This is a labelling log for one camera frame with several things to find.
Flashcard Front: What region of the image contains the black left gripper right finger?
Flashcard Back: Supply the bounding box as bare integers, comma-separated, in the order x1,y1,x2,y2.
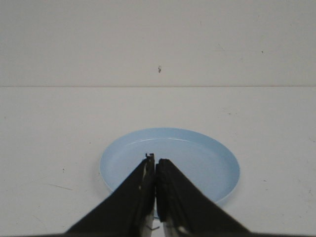
156,159,251,234

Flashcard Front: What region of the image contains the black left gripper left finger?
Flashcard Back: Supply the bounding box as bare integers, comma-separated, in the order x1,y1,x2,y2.
66,154,155,234

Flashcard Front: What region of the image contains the light blue round plate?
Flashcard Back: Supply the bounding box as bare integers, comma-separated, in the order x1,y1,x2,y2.
99,127,240,207

